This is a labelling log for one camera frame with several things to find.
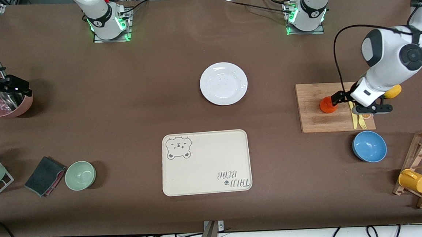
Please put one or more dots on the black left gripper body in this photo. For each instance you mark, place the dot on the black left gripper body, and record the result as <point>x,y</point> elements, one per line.
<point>343,95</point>

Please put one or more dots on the orange fruit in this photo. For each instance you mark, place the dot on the orange fruit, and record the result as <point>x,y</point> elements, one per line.
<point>325,107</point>

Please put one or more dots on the white round plate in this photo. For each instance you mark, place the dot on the white round plate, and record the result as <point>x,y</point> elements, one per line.
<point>223,84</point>

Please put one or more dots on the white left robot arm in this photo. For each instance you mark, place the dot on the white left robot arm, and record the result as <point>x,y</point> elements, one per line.
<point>390,56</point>

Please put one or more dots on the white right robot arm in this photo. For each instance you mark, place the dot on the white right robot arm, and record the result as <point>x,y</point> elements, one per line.
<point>98,15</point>

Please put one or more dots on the pink bowl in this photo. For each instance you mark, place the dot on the pink bowl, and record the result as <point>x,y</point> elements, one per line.
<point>21,108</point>

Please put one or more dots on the metal scoop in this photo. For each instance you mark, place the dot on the metal scoop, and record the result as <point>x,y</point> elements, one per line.
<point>12,103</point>

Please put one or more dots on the yellow plastic knife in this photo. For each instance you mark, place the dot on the yellow plastic knife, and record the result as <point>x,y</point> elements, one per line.
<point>355,122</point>

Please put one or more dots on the wooden cutting board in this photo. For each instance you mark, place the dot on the wooden cutting board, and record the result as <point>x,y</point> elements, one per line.
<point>317,121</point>

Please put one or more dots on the orange slice sticker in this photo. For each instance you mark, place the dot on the orange slice sticker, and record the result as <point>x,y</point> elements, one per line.
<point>367,116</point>

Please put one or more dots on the yellow plastic fork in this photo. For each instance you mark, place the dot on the yellow plastic fork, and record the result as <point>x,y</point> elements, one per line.
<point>362,124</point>

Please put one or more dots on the yellow lemon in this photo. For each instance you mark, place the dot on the yellow lemon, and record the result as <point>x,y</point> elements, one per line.
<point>394,92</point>

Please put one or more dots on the blue bowl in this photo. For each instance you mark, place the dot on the blue bowl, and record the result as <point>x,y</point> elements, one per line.
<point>369,146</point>

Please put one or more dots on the dark folded cloth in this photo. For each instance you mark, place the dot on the dark folded cloth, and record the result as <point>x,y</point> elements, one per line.
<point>45,176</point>

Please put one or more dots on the wooden mug rack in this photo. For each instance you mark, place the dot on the wooden mug rack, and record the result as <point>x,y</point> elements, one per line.
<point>416,157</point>

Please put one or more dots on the pale green bowl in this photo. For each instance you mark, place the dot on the pale green bowl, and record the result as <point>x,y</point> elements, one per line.
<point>80,175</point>

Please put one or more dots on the yellow mug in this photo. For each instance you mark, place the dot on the yellow mug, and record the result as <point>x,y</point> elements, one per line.
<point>416,183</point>

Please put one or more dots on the cream bear print tray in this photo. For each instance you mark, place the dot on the cream bear print tray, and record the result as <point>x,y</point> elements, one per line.
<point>206,162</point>

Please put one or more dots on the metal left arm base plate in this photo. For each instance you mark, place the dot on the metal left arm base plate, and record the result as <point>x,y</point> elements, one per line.
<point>319,31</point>

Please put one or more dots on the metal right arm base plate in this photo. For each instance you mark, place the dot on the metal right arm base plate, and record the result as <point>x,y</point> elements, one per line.
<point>100,40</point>

